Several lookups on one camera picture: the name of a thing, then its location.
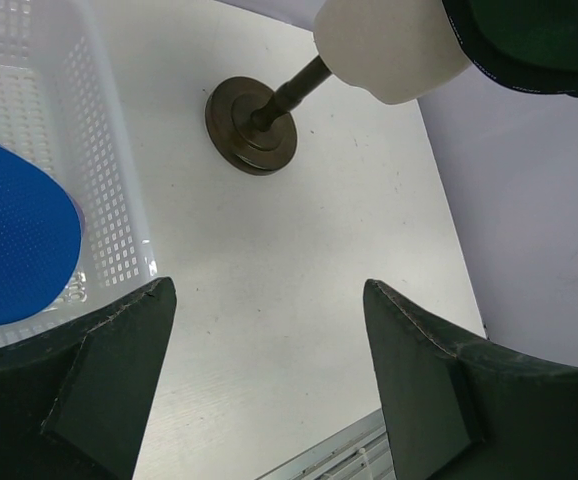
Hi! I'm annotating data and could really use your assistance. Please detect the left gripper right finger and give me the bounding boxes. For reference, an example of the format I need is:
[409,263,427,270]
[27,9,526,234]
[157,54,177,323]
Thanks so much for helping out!
[363,280,578,479]

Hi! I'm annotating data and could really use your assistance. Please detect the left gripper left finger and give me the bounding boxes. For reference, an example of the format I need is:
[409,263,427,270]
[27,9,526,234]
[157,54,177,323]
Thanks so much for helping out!
[0,277,177,479]

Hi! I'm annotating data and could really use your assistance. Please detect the green NY baseball cap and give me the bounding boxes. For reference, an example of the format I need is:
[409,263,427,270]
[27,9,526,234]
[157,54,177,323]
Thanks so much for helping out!
[443,0,578,75]

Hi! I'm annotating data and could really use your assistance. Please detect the black cap gold logo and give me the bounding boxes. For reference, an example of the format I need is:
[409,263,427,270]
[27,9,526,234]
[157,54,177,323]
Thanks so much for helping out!
[460,44,578,98]

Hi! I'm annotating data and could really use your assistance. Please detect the blue perforated cap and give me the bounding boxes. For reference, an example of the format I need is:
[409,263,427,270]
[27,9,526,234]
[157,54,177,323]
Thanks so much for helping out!
[0,146,82,326]

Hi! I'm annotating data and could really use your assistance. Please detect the wooden mannequin head stand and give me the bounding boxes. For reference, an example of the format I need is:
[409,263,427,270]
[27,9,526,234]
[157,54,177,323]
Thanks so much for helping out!
[205,0,470,176]

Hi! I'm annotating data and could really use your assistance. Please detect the aluminium frame rails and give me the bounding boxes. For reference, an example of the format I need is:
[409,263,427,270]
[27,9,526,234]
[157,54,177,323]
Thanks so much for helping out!
[260,409,396,480]

